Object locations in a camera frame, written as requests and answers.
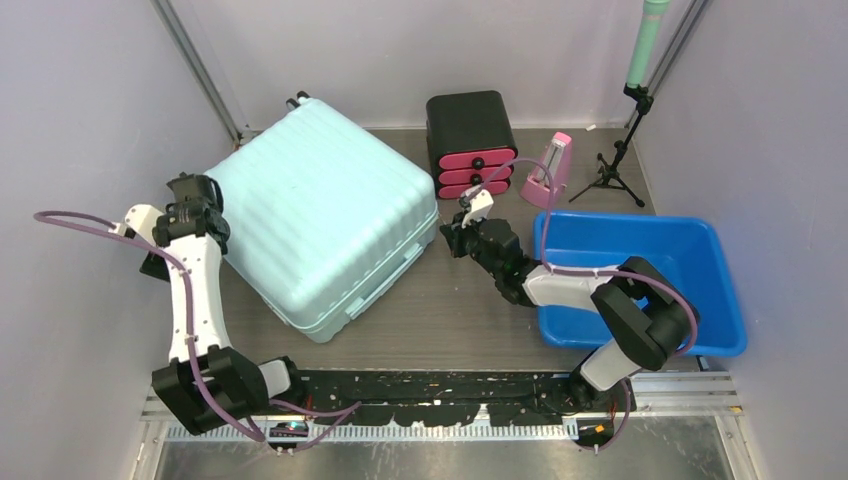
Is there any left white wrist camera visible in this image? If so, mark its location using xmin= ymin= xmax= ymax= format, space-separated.
xmin=110 ymin=204 xmax=164 ymax=245

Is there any black and pink drawer box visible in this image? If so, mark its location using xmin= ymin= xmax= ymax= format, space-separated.
xmin=425 ymin=90 xmax=518 ymax=199

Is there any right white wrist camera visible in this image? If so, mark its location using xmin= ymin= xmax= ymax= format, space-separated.
xmin=459 ymin=186 xmax=494 ymax=228

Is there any light blue hard-shell suitcase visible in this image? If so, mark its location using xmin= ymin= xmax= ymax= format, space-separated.
xmin=208 ymin=92 xmax=439 ymax=343

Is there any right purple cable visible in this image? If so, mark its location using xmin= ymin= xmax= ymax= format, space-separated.
xmin=463 ymin=157 xmax=700 ymax=453

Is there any blue plastic tub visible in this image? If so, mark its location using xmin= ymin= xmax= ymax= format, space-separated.
xmin=533 ymin=210 xmax=747 ymax=357

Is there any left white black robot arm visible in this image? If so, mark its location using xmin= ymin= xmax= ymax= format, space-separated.
xmin=142 ymin=173 xmax=307 ymax=440

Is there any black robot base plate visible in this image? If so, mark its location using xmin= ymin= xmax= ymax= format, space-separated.
xmin=265 ymin=370 xmax=636 ymax=427

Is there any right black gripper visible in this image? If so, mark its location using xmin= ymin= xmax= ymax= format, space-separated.
xmin=443 ymin=208 xmax=503 ymax=279

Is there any black tripod stand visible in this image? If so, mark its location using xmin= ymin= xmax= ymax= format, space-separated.
xmin=568 ymin=84 xmax=654 ymax=208

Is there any aluminium rail frame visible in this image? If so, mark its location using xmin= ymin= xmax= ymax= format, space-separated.
xmin=140 ymin=360 xmax=745 ymax=458

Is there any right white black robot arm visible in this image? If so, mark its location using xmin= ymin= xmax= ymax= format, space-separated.
xmin=439 ymin=213 xmax=700 ymax=411

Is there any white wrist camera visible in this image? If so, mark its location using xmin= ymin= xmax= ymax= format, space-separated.
xmin=459 ymin=186 xmax=494 ymax=228
xmin=110 ymin=204 xmax=164 ymax=245

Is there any pink metronome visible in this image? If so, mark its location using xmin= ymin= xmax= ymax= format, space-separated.
xmin=520 ymin=132 xmax=573 ymax=209

